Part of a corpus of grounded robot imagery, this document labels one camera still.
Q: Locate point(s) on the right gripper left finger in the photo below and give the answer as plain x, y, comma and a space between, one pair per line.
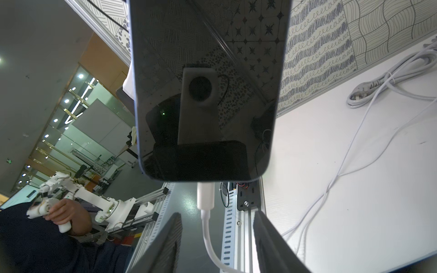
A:
162, 256

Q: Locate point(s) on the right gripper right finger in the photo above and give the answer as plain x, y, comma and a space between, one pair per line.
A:
274, 254

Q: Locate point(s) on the black phone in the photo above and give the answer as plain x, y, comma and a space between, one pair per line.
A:
206, 77

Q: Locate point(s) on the operator hand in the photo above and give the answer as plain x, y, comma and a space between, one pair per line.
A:
71, 211

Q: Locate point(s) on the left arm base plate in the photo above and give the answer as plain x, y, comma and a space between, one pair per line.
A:
248, 196

